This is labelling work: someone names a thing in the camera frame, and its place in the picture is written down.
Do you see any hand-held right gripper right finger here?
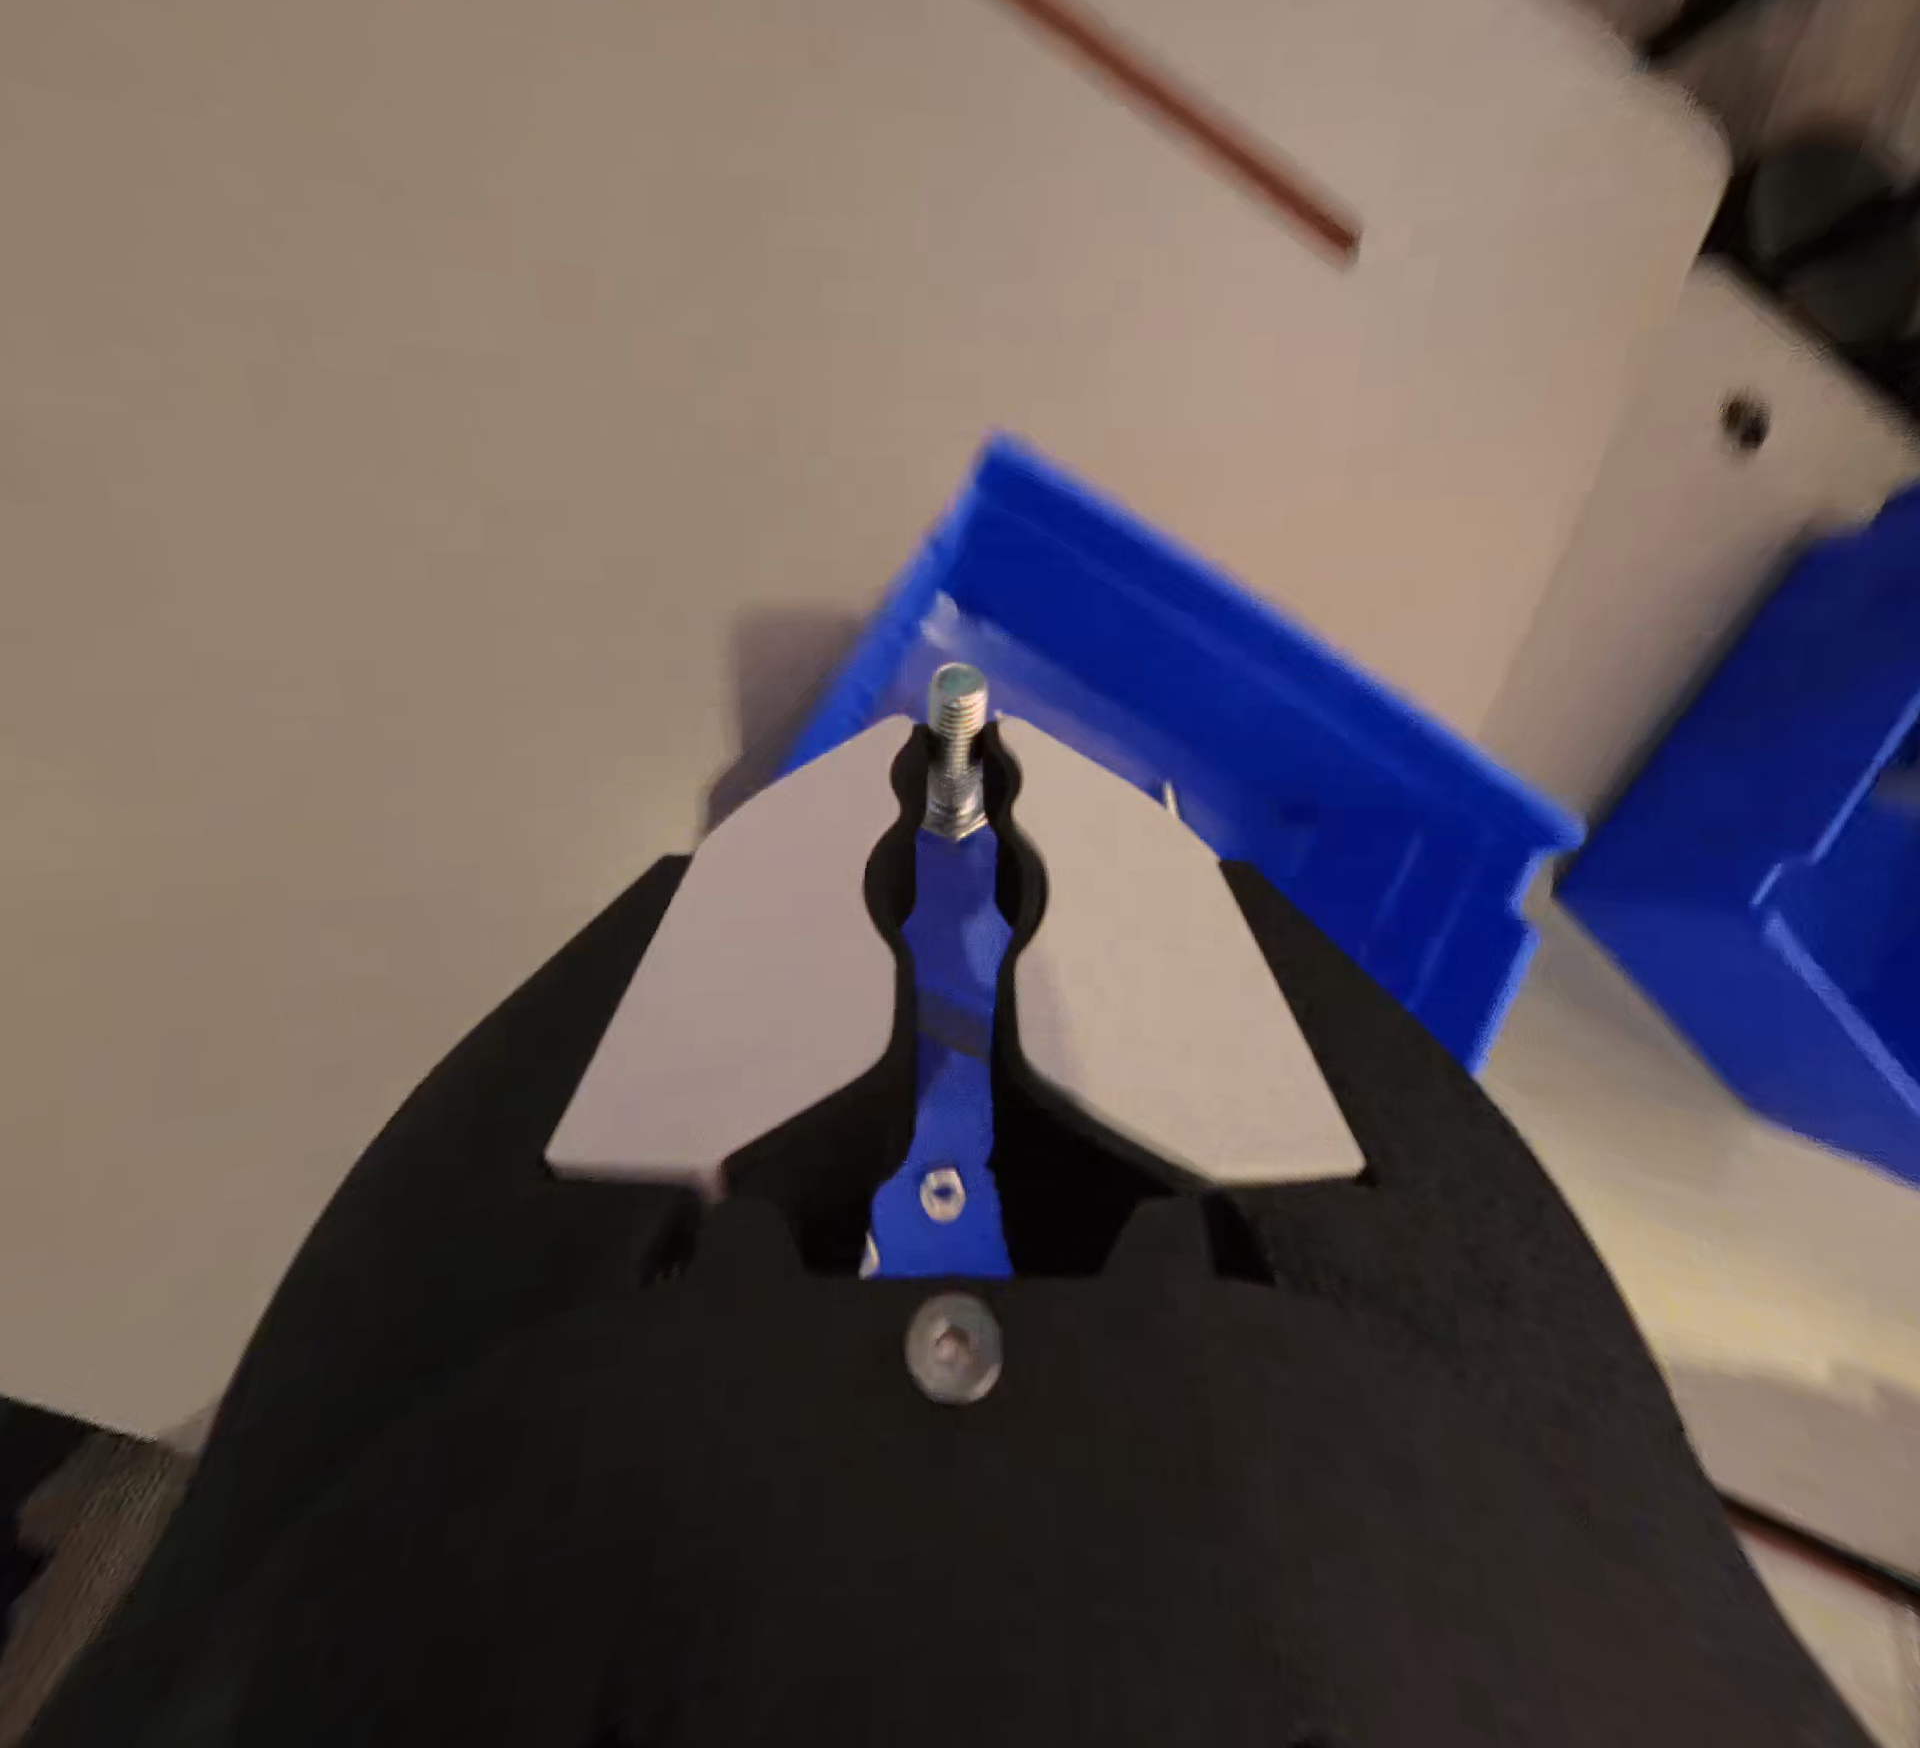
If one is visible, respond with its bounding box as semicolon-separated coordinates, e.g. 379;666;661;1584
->
988;717;1370;1187

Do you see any blue plastic bin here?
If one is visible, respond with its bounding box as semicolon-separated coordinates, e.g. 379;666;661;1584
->
1551;480;1920;1187
785;429;1589;1283

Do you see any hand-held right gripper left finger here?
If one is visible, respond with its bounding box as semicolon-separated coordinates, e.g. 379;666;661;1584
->
544;717;921;1200

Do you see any silver hex bolt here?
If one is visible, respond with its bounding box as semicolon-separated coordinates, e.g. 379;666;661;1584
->
925;664;992;832

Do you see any white board with hole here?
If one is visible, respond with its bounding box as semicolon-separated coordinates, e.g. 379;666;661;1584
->
1478;261;1920;821

